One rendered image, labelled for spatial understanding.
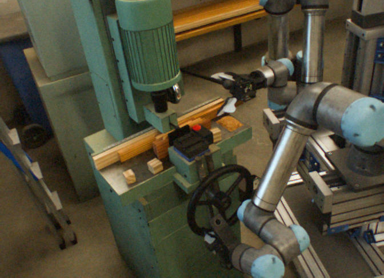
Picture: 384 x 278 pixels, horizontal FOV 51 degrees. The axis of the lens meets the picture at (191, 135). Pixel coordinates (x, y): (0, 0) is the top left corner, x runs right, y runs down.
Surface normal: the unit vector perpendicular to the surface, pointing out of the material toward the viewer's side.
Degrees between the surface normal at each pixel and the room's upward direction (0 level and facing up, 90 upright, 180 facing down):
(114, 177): 0
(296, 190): 0
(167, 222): 90
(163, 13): 90
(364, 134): 85
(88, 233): 0
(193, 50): 90
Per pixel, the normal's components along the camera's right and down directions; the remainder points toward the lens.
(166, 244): 0.57, 0.42
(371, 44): 0.21, 0.54
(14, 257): -0.11, -0.82
